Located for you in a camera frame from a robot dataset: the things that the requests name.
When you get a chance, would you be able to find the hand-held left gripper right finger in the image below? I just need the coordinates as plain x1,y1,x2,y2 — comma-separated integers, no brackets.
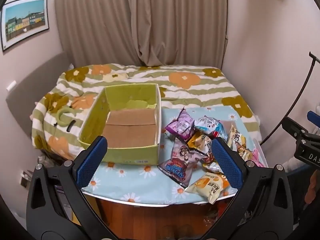
202,137,294,240

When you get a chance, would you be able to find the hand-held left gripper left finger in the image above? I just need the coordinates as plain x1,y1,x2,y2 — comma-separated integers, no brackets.
26,135,118,240

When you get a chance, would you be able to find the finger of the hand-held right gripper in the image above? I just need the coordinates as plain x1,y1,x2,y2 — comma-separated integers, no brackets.
282,116,310,140
307,110,320,130

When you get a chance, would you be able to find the silver white snack packet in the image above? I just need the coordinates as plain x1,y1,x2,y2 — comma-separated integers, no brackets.
202,161,224,174

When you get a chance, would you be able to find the beige black-print snack packet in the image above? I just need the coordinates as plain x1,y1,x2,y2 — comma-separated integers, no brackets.
226,124,253,160

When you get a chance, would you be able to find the cream orange cake packet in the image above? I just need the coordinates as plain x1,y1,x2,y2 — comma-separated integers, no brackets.
185,172,230,204

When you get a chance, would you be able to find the pink striped snack packet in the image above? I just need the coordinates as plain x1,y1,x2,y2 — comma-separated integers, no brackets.
250,149,265,168

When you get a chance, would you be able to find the yellow cartoon snack packet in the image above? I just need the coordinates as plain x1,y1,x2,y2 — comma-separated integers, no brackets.
187,131,213,155

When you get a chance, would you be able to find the blue white snack packet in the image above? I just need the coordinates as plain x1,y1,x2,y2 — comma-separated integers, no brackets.
194,116,228,140

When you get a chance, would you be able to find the large purple cartoon snack packet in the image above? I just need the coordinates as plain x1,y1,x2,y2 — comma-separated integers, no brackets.
158,137,210,188

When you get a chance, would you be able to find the green cardboard box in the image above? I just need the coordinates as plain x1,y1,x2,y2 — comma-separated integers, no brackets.
78,83,161,165

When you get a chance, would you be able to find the small purple snack packet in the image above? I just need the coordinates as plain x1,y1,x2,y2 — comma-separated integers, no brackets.
164,107,195,140

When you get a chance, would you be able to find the person's right hand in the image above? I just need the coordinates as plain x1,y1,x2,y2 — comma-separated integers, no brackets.
304,172,319,204

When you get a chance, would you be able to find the white cloth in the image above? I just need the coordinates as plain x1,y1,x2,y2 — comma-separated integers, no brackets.
285,157,304,173

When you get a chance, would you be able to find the black curved rod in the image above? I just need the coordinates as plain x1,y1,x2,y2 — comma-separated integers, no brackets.
260,52,320,145

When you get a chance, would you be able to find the daisy print tablecloth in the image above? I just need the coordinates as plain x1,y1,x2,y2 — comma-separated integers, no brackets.
81,106,269,207

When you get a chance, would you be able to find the floral striped blanket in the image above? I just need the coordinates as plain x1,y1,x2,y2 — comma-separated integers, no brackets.
31,64,262,160

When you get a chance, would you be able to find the wooden round table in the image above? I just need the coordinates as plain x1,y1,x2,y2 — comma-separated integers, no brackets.
82,192,240,240

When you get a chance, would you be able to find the beige curtain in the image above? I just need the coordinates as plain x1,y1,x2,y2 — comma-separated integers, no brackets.
54,0,229,68

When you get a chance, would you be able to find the framed wall poster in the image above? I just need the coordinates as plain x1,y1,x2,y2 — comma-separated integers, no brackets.
1,0,50,53

